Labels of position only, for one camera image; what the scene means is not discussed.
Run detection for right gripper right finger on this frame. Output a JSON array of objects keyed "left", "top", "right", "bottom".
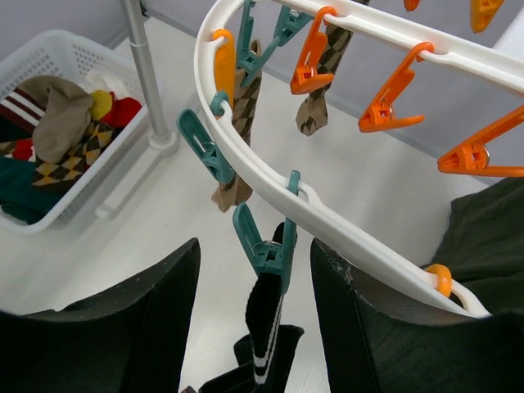
[{"left": 310, "top": 239, "right": 523, "bottom": 392}]

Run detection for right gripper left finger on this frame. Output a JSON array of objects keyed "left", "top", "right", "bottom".
[{"left": 1, "top": 238, "right": 201, "bottom": 392}]

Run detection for black striped sock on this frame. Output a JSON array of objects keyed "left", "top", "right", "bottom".
[{"left": 198, "top": 222, "right": 306, "bottom": 393}]

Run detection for brown argyle sock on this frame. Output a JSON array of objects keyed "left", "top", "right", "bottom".
[
  {"left": 0, "top": 120, "right": 124, "bottom": 196},
  {"left": 290, "top": 5, "right": 353, "bottom": 136},
  {"left": 210, "top": 38, "right": 264, "bottom": 213}
]

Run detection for white clip hanger frame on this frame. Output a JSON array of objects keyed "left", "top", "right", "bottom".
[{"left": 193, "top": 0, "right": 524, "bottom": 319}]

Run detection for teal clothes clip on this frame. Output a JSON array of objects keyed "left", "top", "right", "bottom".
[
  {"left": 232, "top": 170, "right": 302, "bottom": 296},
  {"left": 176, "top": 108, "right": 235, "bottom": 183}
]

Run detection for olive green garment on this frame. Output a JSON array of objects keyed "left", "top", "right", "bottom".
[{"left": 431, "top": 176, "right": 524, "bottom": 287}]

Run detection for dark teal sock in basket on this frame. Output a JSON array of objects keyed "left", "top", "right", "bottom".
[{"left": 1, "top": 157, "right": 64, "bottom": 224}]

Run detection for white clothes rack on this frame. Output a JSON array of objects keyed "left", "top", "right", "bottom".
[{"left": 96, "top": 0, "right": 179, "bottom": 219}]

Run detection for red sock in basket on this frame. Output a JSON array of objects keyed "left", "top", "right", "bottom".
[{"left": 100, "top": 92, "right": 142, "bottom": 130}]

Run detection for yellow sock in basket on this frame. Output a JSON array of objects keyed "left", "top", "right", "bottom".
[{"left": 90, "top": 90, "right": 114, "bottom": 120}]

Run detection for white sock in basket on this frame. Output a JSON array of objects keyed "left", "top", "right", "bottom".
[{"left": 79, "top": 70, "right": 131, "bottom": 99}]

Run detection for white laundry basket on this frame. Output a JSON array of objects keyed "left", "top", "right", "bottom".
[{"left": 1, "top": 29, "right": 147, "bottom": 234}]

